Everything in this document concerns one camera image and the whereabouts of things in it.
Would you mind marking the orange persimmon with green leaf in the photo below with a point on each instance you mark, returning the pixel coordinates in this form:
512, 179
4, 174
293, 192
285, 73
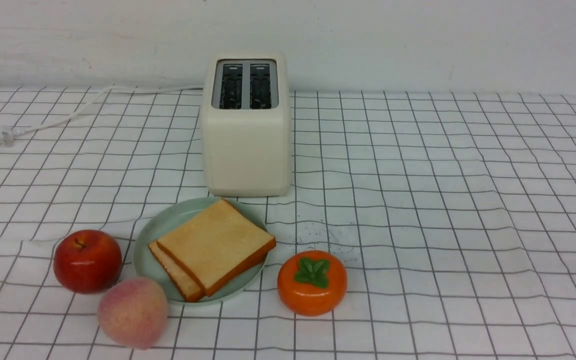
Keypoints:
312, 283

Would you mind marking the pink peach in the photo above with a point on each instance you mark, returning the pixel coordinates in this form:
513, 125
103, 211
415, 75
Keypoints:
134, 313

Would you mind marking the red apple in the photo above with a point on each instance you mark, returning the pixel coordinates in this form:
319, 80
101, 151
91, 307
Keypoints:
87, 261

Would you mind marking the pale green round plate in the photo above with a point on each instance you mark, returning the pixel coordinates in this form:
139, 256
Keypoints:
146, 265

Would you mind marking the white grid pattern tablecloth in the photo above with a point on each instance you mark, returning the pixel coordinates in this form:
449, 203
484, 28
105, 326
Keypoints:
453, 214

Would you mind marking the cream white toaster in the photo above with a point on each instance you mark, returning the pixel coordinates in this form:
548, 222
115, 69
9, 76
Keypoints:
246, 125

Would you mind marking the toast slice slot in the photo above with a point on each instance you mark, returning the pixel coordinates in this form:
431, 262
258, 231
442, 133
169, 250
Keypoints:
216, 245
185, 285

